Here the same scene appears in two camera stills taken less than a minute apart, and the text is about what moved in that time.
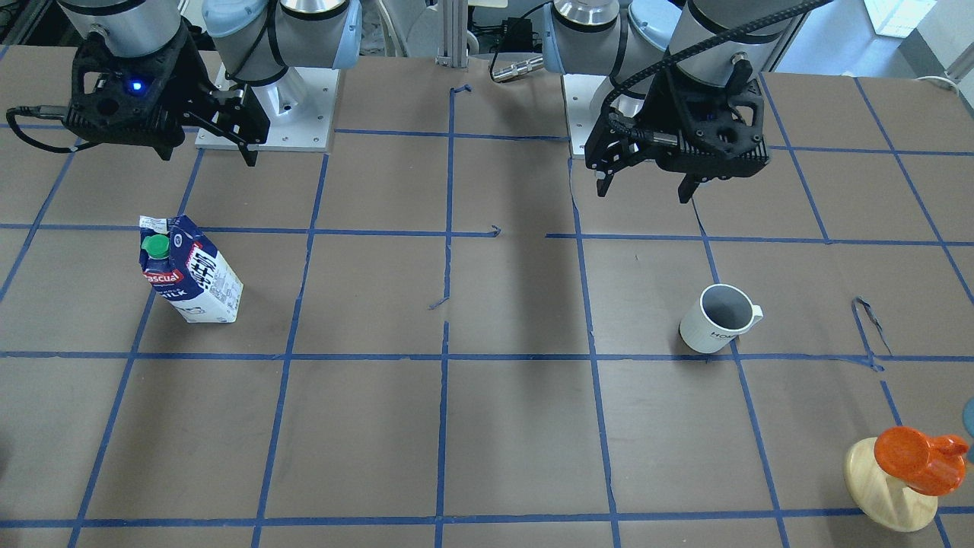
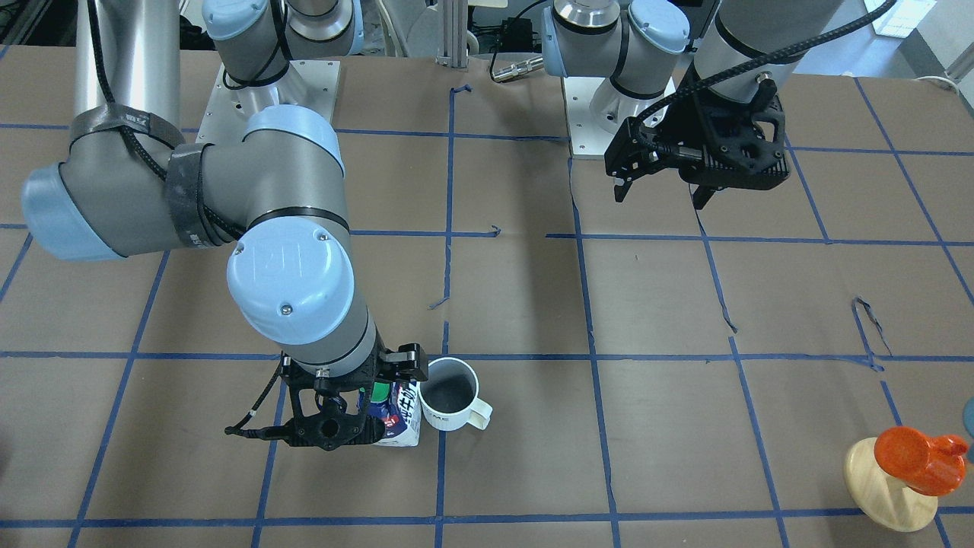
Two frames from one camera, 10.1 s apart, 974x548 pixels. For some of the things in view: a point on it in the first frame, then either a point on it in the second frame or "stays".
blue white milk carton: x=186 y=269 to x=399 y=404
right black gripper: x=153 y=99 to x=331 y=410
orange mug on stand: x=929 y=465 stays
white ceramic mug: x=724 y=313 to x=449 y=399
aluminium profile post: x=453 y=31 stays
